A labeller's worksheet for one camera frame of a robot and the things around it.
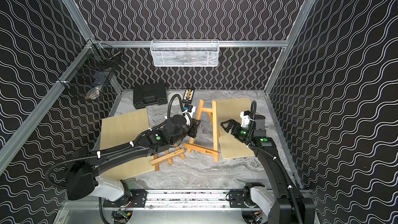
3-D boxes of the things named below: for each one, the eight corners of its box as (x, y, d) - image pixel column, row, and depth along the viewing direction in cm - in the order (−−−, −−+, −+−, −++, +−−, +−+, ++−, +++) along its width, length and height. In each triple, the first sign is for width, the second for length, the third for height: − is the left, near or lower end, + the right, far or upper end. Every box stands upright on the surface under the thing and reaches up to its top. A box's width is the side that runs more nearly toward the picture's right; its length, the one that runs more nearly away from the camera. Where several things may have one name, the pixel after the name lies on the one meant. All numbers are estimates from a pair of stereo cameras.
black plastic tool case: (136, 109, 111) (133, 104, 106) (135, 90, 123) (133, 85, 118) (168, 103, 114) (167, 98, 110) (165, 85, 127) (163, 80, 122)
